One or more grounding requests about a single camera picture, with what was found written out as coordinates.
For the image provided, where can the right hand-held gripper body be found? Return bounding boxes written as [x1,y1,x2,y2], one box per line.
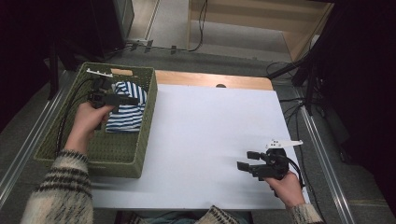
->
[248,139,304,182]

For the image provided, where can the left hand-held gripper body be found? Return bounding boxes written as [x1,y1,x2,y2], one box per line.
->
[86,68,122,110]

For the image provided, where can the blue white striped shirt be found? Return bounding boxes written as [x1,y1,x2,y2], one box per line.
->
[105,80,148,134]

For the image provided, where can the green woven basket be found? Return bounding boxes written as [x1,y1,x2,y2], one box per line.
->
[33,61,159,179]

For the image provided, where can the person's right hand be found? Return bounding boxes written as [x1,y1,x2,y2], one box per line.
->
[263,170,306,209]

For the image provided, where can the person's left hand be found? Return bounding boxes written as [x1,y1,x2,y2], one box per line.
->
[64,102,117,154]

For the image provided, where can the black metal stand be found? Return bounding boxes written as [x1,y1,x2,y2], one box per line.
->
[265,40,325,116]
[46,31,82,101]

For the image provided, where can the person's patterned sweater hem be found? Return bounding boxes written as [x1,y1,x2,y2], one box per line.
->
[194,204,242,224]

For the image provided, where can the dark cabinet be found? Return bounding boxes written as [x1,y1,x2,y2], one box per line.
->
[90,0,135,60]

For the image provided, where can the person's blue jeans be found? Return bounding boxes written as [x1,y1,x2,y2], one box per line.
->
[130,210,200,224]

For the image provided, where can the wooden shelf unit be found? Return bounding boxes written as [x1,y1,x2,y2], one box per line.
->
[186,0,335,63]

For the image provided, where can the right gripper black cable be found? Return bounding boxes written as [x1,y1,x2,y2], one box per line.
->
[287,158,306,189]

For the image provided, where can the metal floor rail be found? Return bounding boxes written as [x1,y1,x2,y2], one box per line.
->
[293,87,356,224]
[0,69,78,200]

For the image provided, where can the black floor cables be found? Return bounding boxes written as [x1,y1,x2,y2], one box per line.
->
[265,60,312,132]

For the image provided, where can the hanging black cable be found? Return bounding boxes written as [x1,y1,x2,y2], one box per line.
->
[186,0,209,53]

